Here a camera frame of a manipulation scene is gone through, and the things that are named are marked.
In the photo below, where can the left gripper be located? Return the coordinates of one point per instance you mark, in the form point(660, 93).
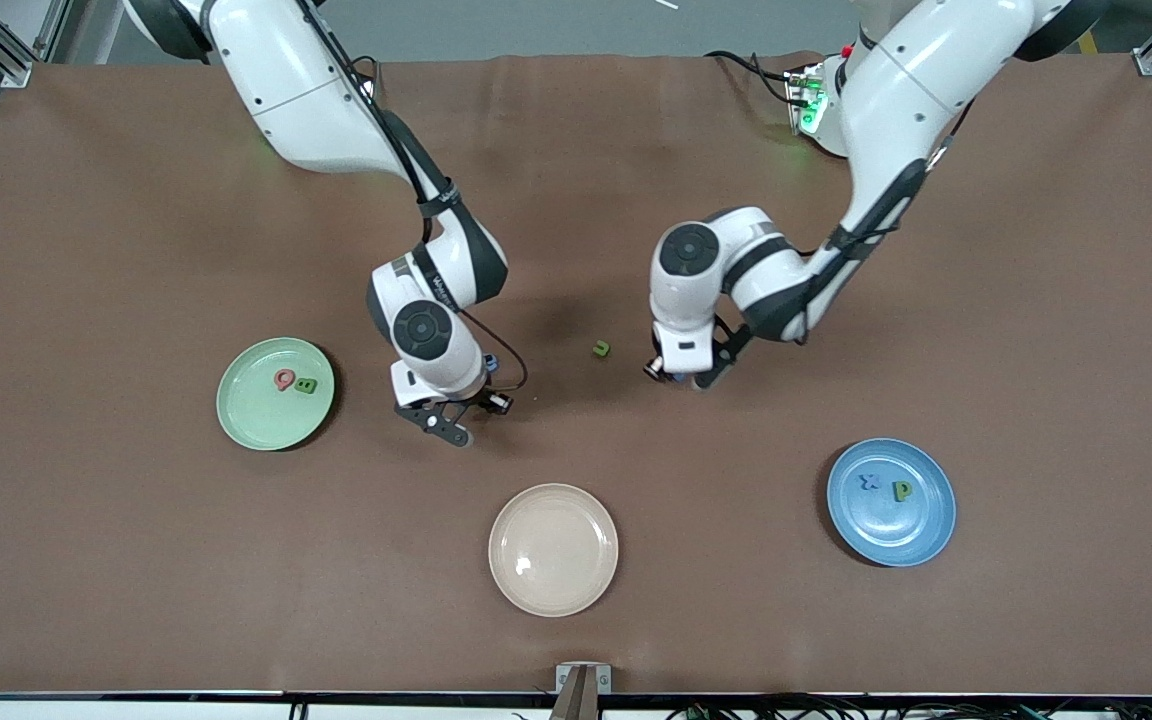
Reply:
point(714, 371)

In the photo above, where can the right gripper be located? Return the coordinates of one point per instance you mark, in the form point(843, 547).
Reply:
point(477, 397)

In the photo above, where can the green letter B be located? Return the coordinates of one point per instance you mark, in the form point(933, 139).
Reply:
point(306, 386)

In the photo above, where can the red letter Q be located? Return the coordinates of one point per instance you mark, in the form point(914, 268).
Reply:
point(284, 379)

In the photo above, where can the blue letter x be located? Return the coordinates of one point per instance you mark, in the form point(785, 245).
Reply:
point(871, 482)

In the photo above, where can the green letter p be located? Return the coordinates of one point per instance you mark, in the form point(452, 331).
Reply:
point(901, 490)

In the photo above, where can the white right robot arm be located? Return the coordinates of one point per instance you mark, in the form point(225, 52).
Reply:
point(296, 90)

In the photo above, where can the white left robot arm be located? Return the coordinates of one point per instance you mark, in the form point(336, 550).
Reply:
point(916, 90)

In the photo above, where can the beige plate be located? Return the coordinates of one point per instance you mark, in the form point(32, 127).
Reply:
point(553, 550)

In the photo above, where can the green plate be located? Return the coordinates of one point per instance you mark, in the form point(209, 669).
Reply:
point(241, 385)

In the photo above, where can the blue plate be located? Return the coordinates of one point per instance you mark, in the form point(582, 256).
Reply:
point(891, 540)

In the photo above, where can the brown table cover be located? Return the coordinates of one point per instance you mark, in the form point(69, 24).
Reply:
point(136, 600)

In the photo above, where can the grey metal mount bracket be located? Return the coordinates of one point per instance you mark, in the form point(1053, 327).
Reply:
point(604, 678)

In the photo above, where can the tan camera pole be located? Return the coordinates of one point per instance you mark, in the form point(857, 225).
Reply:
point(576, 700)

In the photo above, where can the white table edge rail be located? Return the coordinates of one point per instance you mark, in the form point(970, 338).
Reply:
point(136, 712)

